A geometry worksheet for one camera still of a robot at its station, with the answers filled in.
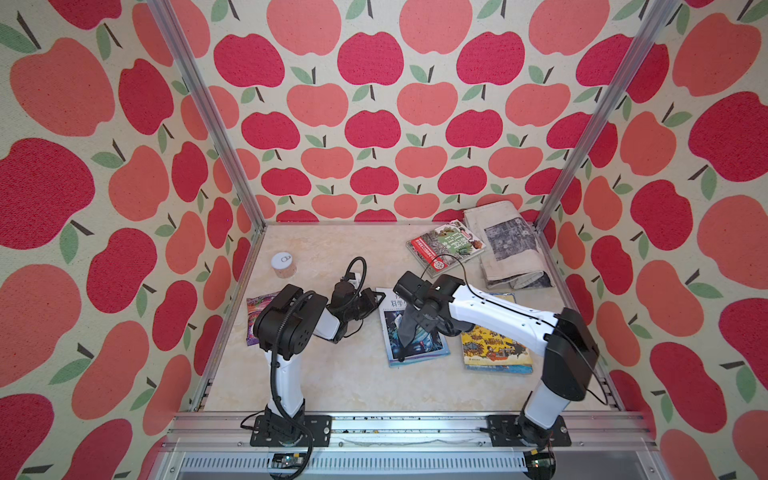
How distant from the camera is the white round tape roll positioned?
104cm

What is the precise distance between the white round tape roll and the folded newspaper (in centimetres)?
69

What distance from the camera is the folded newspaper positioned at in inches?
39.5
